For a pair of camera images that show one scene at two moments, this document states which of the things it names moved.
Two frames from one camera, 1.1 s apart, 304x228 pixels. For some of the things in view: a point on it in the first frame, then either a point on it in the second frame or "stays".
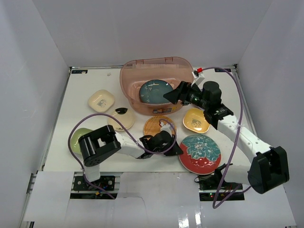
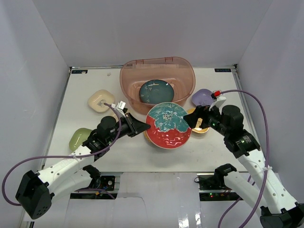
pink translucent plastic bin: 134,73 stays
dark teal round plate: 153,91 stays
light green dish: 74,142 stays
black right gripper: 186,89 to 202,112
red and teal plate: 201,154 to 168,129
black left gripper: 170,146 to 130,124
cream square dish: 101,100 stays
